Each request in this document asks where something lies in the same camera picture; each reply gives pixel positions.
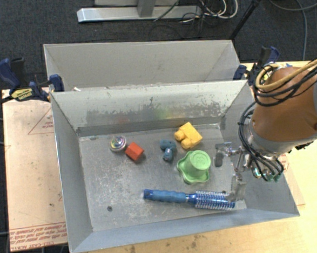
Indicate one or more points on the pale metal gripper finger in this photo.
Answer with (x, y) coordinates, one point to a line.
(223, 149)
(238, 189)

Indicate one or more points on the green flower-shaped cup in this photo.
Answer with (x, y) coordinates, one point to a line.
(196, 166)

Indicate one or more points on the yellow toy building block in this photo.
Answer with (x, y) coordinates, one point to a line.
(189, 136)

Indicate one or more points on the blue-grey knobbly toy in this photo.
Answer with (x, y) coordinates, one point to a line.
(167, 147)

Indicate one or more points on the blue hairbrush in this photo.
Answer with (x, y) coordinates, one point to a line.
(169, 196)

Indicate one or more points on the red wooden block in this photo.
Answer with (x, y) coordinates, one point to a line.
(134, 151)

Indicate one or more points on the shiny multicolour spinning top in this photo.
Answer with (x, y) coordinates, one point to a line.
(118, 144)

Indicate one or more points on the grey metal bin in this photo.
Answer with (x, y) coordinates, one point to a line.
(119, 185)

